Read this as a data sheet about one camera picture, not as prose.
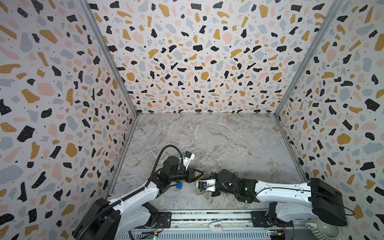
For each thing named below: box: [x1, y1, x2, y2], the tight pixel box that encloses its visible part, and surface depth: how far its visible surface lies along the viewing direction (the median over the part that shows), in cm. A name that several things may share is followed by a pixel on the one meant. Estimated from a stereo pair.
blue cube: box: [175, 182, 183, 190], surface depth 85 cm
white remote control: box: [195, 180, 209, 196], surface depth 64 cm
